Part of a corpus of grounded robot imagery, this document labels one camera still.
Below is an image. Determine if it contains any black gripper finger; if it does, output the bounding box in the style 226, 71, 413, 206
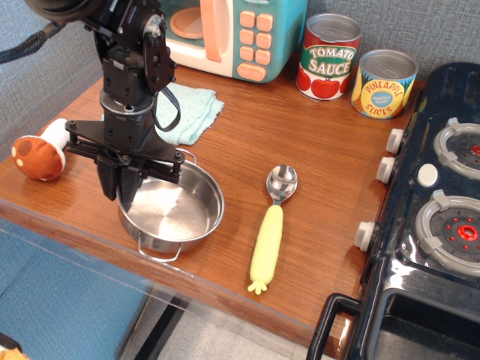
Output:
95, 156, 120, 201
120, 166, 148, 207

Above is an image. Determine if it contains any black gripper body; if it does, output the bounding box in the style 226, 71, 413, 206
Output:
65, 102, 185, 184

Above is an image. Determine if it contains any stainless steel pot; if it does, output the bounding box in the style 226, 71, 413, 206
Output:
117, 148, 225, 263

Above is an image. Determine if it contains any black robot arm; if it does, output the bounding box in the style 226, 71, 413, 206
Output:
27, 1, 185, 203

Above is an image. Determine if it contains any brown plush mushroom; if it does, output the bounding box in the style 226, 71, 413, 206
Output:
11, 118, 70, 182

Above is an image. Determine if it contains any light green cloth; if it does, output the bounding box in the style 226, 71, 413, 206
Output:
150, 83, 224, 146

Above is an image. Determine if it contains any teal toy microwave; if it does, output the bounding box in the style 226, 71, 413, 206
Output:
160, 1, 308, 83

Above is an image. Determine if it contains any tomato sauce can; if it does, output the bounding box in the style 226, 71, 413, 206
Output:
296, 13, 362, 101

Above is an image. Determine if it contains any pineapple slices can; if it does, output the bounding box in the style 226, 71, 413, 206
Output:
351, 49, 419, 119

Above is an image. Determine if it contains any black toy stove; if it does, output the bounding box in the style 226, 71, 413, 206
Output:
307, 62, 479, 359

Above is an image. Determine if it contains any black gripper wire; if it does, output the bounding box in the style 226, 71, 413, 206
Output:
151, 86, 182, 133

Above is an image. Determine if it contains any black braided cable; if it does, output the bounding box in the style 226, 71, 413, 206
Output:
0, 20, 65, 65

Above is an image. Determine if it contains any yellow handled metal spoon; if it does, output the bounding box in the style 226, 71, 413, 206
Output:
247, 164, 299, 296

